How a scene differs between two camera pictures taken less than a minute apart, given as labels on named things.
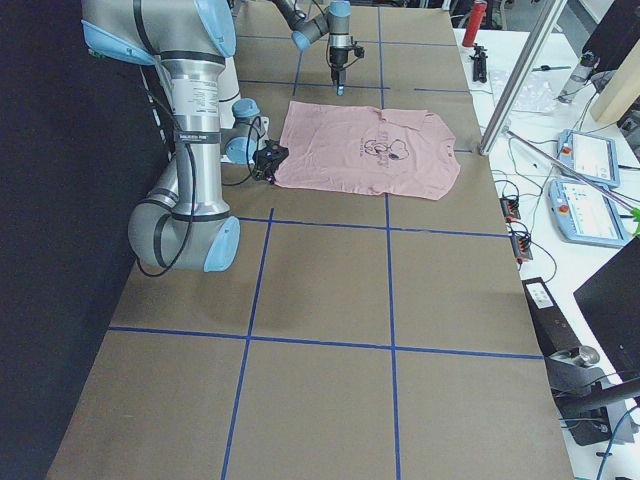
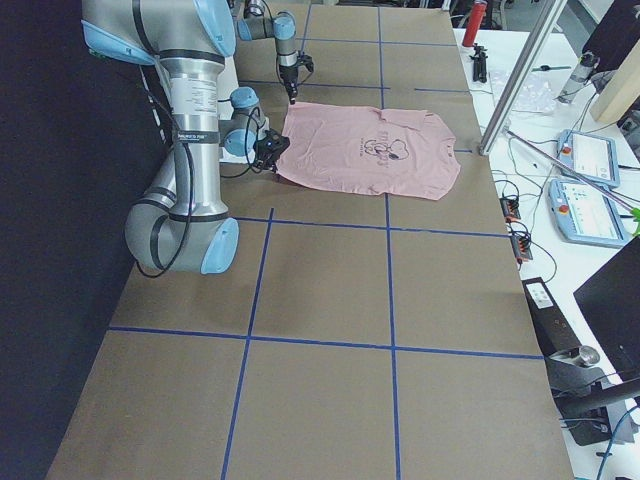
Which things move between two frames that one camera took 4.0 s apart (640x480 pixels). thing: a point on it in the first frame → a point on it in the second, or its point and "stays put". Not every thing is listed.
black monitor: (610, 300) stays put
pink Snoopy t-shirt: (408, 154) stays put
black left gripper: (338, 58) → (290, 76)
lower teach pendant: (587, 215) stays put
